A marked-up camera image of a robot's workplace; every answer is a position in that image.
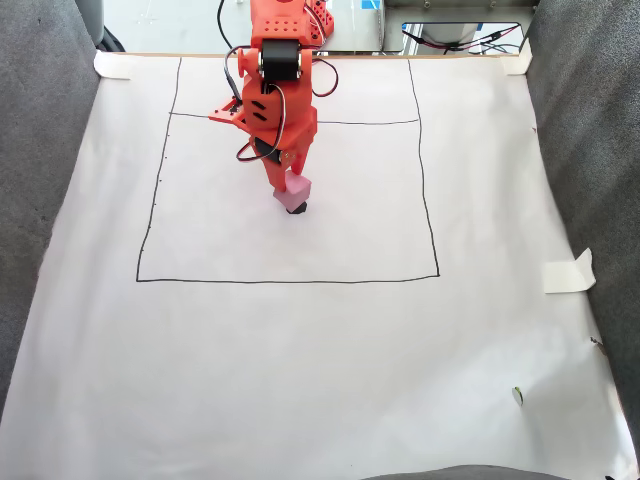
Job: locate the pink cube block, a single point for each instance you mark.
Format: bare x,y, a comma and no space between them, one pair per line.
295,192

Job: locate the black dot mark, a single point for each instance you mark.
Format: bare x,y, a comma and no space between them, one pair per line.
297,210

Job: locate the white paper sheet with lines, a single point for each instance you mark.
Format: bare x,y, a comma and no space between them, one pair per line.
300,350

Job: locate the white folded tape piece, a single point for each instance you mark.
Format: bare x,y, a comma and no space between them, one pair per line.
567,275

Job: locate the orange camera bracket with camera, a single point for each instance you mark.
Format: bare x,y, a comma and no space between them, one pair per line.
227,112

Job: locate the metal frame with window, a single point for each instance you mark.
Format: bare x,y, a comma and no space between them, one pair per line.
395,25

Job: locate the grey cloth wall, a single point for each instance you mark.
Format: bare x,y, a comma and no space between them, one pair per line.
40,175
595,175

